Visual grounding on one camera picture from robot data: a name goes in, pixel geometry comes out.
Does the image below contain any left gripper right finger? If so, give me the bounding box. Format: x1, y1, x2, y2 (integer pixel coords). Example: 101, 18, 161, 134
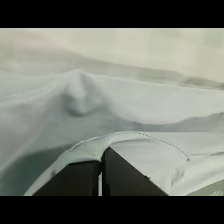
101, 146, 168, 197

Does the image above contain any light grey T-shirt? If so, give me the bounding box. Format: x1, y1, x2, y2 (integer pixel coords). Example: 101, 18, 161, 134
0, 69, 224, 197

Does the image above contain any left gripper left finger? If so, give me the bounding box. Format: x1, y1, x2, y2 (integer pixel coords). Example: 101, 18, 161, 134
32, 160, 102, 197

